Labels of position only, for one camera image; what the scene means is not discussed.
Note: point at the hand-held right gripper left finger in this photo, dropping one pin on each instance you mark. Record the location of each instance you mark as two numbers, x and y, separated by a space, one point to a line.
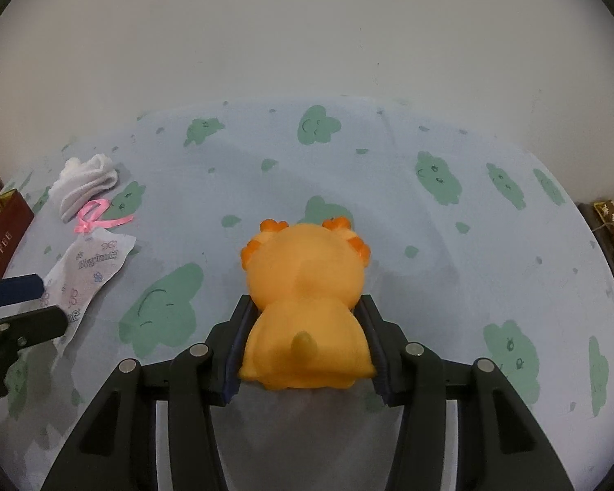
233 353

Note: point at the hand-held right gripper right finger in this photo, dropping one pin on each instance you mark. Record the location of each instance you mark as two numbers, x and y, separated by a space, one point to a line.
376 353

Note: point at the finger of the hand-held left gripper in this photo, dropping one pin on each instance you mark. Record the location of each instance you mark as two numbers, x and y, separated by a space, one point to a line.
15 289
33 325

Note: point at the red and gold tin box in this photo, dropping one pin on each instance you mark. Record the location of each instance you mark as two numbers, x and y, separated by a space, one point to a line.
2 240

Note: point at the orange rubber toy animal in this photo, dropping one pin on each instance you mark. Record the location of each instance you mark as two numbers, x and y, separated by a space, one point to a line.
307 307

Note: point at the white sock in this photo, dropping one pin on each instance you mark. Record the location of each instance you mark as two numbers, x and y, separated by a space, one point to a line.
84 184

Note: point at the white printed packet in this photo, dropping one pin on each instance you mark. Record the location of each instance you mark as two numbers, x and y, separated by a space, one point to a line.
84 271

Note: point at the pink ribbon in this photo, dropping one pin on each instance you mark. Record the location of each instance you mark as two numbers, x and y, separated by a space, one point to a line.
94 217

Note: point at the green cloud printed tablecloth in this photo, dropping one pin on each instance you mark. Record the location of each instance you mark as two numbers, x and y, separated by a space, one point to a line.
389 189

